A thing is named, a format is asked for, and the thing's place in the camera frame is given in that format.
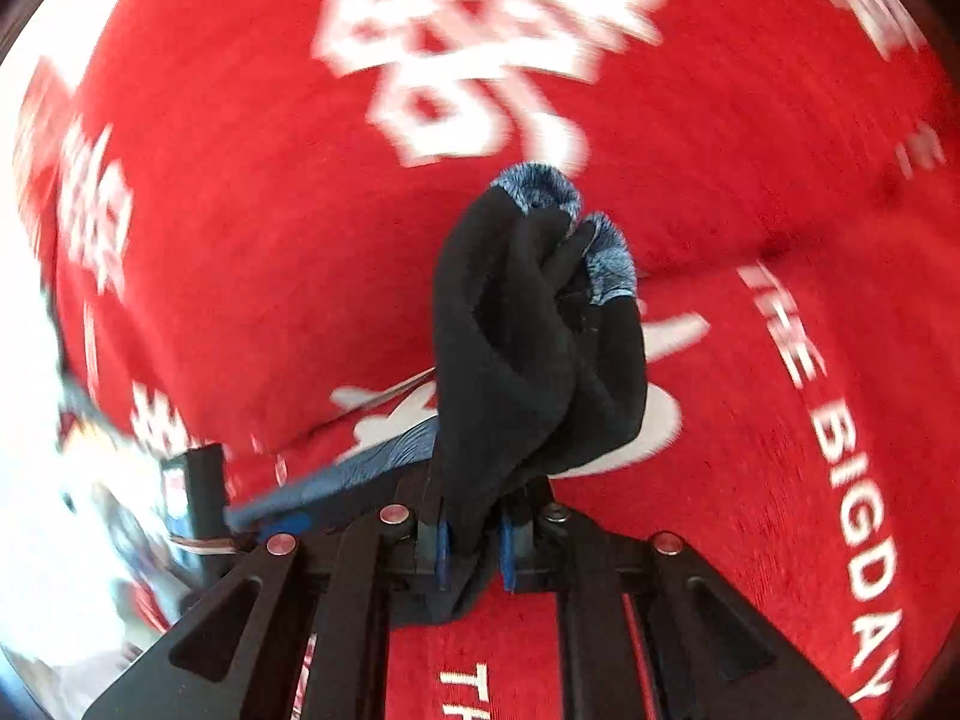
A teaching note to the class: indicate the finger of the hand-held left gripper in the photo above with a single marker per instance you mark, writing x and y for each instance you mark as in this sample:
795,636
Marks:
285,523
204,495

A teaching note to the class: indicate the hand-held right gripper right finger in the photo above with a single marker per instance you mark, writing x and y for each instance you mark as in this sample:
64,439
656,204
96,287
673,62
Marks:
508,549

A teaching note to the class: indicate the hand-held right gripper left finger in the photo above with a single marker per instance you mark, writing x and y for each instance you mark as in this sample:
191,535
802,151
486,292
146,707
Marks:
442,555

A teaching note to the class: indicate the black pants with floral trim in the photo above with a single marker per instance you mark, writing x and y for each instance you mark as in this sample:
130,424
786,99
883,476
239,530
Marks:
510,352

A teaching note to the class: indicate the red printed blanket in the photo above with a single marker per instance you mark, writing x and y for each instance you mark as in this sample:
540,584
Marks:
225,202

